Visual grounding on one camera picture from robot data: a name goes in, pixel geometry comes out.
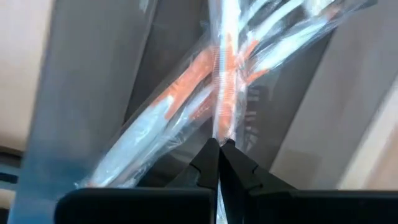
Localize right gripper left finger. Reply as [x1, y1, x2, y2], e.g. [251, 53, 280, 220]
[166, 138, 220, 224]

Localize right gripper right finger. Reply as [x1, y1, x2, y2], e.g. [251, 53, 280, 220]
[219, 138, 297, 224]

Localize smoky transparent plastic bin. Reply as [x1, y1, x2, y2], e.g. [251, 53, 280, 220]
[7, 0, 398, 224]

